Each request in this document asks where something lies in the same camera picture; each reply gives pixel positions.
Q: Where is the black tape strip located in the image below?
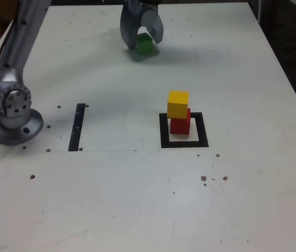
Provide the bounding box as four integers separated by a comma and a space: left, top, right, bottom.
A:
68, 103, 86, 152

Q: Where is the black tape square outline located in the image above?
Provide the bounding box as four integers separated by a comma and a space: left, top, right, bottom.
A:
158, 112, 209, 149

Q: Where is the yellow cube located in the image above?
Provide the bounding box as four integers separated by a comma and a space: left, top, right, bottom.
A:
166, 90, 190, 119

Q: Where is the green cube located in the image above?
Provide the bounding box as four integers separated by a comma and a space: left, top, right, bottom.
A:
133, 33, 154, 56

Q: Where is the red cube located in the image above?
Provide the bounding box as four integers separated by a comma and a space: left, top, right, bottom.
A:
170, 108, 192, 135

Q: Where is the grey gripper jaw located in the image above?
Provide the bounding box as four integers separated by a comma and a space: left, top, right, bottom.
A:
120, 0, 149, 50
141, 5, 164, 45

